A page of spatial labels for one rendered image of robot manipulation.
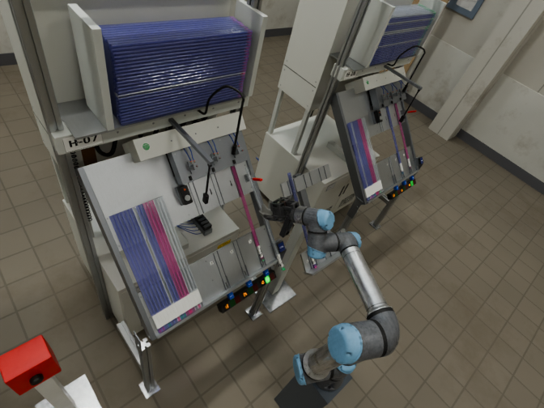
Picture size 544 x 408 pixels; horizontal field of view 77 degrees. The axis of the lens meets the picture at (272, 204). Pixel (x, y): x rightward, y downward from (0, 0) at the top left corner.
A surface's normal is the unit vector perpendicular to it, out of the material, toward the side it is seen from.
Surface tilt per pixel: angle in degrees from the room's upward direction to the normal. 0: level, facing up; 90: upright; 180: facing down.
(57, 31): 90
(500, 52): 90
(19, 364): 0
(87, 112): 0
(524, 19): 90
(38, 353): 0
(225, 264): 47
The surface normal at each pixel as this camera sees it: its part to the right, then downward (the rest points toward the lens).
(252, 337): 0.22, -0.66
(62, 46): 0.64, 0.65
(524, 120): -0.75, 0.36
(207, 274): 0.62, 0.03
